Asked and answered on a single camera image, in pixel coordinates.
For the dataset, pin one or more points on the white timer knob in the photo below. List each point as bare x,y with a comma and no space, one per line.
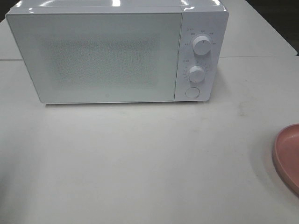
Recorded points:
196,74

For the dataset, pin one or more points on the pink round plate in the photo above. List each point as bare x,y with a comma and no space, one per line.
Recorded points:
286,156

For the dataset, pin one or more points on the white microwave oven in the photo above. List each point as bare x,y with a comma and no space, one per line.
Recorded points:
197,17

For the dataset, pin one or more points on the white microwave door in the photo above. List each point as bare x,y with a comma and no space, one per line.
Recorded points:
96,58

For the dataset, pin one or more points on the white upper power knob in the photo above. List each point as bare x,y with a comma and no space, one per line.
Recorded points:
201,44

